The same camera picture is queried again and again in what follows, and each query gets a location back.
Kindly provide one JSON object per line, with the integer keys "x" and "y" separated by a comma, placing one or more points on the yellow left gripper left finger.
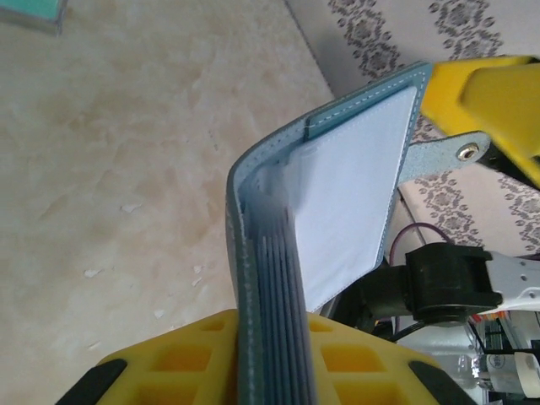
{"x": 169, "y": 371}

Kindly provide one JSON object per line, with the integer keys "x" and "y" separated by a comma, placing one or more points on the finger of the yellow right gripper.
{"x": 498, "y": 97}

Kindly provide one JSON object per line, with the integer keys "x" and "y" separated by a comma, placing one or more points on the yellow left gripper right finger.
{"x": 358, "y": 371}

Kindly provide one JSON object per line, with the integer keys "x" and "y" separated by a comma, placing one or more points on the blue leather card holder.
{"x": 350, "y": 202}

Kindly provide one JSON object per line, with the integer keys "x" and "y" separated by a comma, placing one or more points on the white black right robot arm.
{"x": 443, "y": 282}

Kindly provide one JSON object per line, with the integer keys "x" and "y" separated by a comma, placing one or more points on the clear acrylic card box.
{"x": 50, "y": 27}

